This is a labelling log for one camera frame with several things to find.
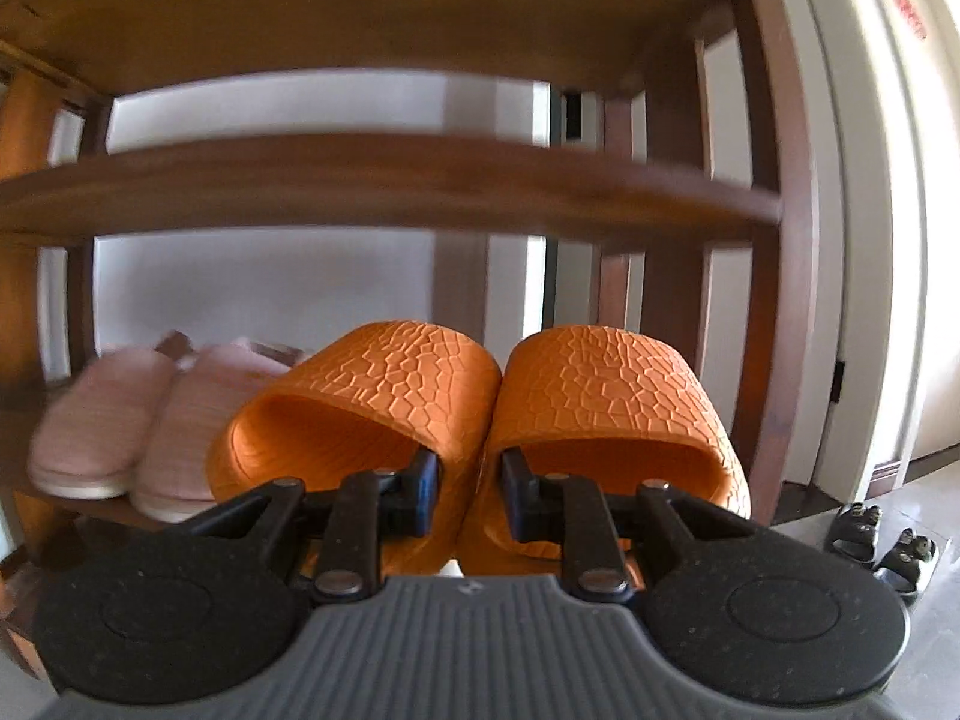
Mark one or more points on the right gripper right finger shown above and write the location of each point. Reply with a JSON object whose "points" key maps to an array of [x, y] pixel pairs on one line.
{"points": [[571, 512]]}

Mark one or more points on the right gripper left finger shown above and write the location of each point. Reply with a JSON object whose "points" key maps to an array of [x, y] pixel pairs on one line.
{"points": [[366, 508]]}

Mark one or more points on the orange slide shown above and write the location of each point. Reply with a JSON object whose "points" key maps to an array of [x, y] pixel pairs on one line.
{"points": [[614, 406], [367, 402]]}

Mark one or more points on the pink plush slipper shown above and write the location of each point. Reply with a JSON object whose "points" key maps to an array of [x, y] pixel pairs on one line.
{"points": [[90, 438], [169, 483]]}

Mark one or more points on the dark slipper far left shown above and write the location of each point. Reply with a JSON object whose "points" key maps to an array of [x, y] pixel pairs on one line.
{"points": [[853, 533]]}

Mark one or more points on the dark slipper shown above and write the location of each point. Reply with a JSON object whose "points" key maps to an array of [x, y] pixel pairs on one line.
{"points": [[853, 533], [907, 567]]}

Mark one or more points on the dark slipper far right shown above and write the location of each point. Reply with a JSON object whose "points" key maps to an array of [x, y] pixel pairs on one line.
{"points": [[907, 567]]}

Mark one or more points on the brown wooden shoe rack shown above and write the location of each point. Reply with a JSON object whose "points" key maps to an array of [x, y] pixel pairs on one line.
{"points": [[704, 143]]}

